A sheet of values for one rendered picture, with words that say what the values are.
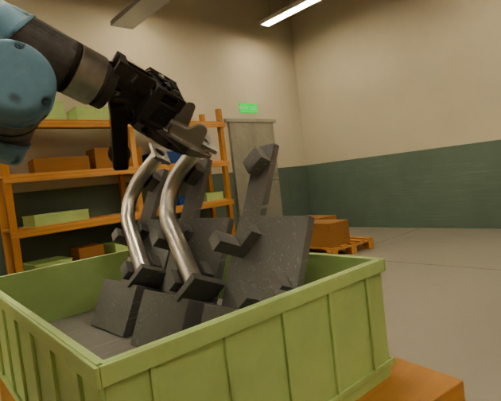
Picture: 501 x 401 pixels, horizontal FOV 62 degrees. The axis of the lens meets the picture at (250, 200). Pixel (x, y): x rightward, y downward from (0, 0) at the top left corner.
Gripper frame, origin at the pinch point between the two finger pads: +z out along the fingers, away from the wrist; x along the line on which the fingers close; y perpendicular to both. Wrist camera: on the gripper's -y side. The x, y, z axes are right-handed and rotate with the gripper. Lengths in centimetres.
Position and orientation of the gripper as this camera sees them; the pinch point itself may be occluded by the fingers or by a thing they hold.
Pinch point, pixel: (197, 145)
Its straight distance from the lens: 75.8
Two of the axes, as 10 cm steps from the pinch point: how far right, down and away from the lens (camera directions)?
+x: -3.5, -6.4, 6.8
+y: 6.2, -7.0, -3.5
